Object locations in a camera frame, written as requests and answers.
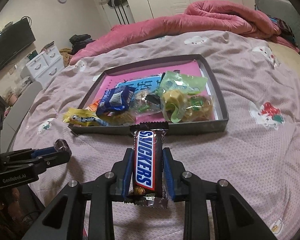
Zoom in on small dark candy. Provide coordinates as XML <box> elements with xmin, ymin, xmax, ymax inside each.
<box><xmin>53</xmin><ymin>139</ymin><xmax>72</xmax><ymax>156</ymax></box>

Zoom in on brown Snickers bar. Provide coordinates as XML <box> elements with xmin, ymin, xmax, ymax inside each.
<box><xmin>126</xmin><ymin>122</ymin><xmax>168</xmax><ymax>209</ymax></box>

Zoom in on yellow wafer bar packet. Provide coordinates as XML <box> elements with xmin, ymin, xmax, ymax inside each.
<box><xmin>63</xmin><ymin>108</ymin><xmax>110</xmax><ymax>127</ymax></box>

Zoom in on orange bread snack packet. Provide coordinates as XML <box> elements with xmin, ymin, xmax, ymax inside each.
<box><xmin>85</xmin><ymin>99</ymin><xmax>136</xmax><ymax>126</ymax></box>

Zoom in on green label cookie packet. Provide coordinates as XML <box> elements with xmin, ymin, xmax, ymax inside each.
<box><xmin>182</xmin><ymin>95</ymin><xmax>213</xmax><ymax>122</ymax></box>

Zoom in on green peas snack packet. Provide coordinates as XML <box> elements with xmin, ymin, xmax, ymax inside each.
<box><xmin>129</xmin><ymin>89</ymin><xmax>161</xmax><ymax>116</ymax></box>

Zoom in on green bag yellow pastry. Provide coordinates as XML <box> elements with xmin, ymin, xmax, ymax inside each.
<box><xmin>159</xmin><ymin>71</ymin><xmax>207</xmax><ymax>124</ymax></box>

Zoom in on blue biscuit packet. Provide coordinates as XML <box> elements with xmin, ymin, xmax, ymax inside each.
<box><xmin>96</xmin><ymin>86</ymin><xmax>136</xmax><ymax>116</ymax></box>

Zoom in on person's left hand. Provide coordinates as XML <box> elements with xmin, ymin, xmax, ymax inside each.
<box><xmin>0</xmin><ymin>188</ymin><xmax>21</xmax><ymax>239</ymax></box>

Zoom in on dark shallow cardboard tray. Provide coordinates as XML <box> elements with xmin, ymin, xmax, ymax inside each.
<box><xmin>69</xmin><ymin>55</ymin><xmax>229</xmax><ymax>135</ymax></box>

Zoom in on white drawer cabinet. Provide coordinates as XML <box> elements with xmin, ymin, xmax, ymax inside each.
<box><xmin>20</xmin><ymin>44</ymin><xmax>64</xmax><ymax>87</ymax></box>

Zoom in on pink Chinese picture book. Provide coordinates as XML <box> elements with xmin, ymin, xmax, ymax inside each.
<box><xmin>92</xmin><ymin>60</ymin><xmax>215</xmax><ymax>124</ymax></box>

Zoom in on pink cartoon bed sheet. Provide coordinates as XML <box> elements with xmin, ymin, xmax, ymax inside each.
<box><xmin>13</xmin><ymin>31</ymin><xmax>300</xmax><ymax>239</ymax></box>

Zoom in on brown fuzzy blanket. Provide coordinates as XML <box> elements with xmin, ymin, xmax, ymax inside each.
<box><xmin>59</xmin><ymin>48</ymin><xmax>72</xmax><ymax>67</ymax></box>

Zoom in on dark clothes pile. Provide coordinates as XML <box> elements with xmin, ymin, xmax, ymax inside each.
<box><xmin>69</xmin><ymin>34</ymin><xmax>95</xmax><ymax>55</ymax></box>

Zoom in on black flat television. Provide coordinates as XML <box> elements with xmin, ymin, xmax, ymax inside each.
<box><xmin>0</xmin><ymin>18</ymin><xmax>36</xmax><ymax>71</ymax></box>

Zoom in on pink quilted duvet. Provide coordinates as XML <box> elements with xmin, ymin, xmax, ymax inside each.
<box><xmin>70</xmin><ymin>0</ymin><xmax>300</xmax><ymax>65</ymax></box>

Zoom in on dark patterned clothes on bed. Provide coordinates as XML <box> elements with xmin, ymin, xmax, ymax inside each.
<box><xmin>268</xmin><ymin>15</ymin><xmax>298</xmax><ymax>47</ymax></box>

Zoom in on grey padded headboard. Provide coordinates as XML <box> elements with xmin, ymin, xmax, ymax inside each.
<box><xmin>255</xmin><ymin>0</ymin><xmax>300</xmax><ymax>50</ymax></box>

